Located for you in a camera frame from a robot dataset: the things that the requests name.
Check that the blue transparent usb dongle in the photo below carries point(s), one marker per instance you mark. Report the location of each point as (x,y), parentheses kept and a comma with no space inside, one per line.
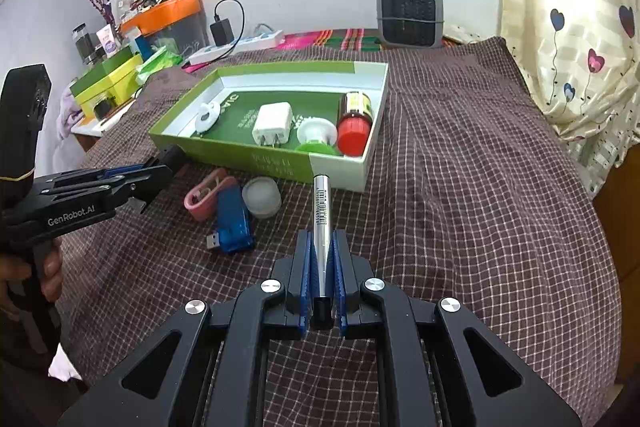
(232,222)

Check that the brown bottle with red cap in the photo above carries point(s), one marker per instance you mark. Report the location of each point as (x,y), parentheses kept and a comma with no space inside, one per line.
(352,134)

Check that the white power strip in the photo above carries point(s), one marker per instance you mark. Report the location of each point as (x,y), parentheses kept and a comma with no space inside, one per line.
(255,42)

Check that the pink grey clip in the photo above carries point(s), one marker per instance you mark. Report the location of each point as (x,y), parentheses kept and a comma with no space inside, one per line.
(200,202)

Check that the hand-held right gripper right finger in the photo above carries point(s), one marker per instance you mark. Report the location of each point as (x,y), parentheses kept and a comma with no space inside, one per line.
(339,277)

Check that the black power adapter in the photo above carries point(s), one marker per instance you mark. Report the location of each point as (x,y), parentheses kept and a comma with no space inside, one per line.
(221,33)

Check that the green plastic bag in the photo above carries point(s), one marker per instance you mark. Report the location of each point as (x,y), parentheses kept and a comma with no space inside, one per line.
(157,64)

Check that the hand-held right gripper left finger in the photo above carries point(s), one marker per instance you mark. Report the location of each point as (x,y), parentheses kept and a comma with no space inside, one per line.
(305,277)

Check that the pink cloth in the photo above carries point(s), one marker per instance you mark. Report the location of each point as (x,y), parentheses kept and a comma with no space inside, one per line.
(67,112)

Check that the colourful striped mat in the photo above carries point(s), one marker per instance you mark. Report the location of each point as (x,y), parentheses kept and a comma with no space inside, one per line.
(330,39)

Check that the glass jar with dark lid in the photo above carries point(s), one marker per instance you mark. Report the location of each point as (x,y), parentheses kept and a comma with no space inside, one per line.
(82,44)

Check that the white charger plug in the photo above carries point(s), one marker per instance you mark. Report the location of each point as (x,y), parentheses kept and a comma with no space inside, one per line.
(272,124)

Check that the white round panda gadget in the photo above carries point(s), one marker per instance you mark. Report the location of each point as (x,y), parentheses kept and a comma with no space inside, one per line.
(206,118)

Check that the green white shallow cardboard box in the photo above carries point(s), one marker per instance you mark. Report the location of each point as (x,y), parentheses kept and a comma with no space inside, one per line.
(280,169)

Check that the clear bin with orange lid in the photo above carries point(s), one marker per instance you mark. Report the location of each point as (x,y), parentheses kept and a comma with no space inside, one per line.
(170,14)

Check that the person's left hand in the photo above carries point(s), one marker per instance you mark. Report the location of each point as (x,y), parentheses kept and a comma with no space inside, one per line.
(50,272)

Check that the blue white carton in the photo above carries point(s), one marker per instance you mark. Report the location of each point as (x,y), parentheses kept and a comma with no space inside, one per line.
(140,44)

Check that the grey space heater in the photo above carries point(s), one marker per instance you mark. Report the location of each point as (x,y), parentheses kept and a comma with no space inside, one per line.
(410,14)

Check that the white translucent round cap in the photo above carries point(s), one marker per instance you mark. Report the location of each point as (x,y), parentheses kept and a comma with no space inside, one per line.
(261,197)

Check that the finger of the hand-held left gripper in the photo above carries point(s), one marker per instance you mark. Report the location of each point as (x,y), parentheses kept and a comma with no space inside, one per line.
(125,172)
(145,189)

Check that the silver metal tube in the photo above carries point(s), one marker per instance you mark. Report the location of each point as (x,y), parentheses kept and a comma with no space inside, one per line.
(322,217)

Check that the green yellow cardboard box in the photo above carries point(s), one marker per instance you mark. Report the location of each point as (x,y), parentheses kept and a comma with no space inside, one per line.
(107,74)

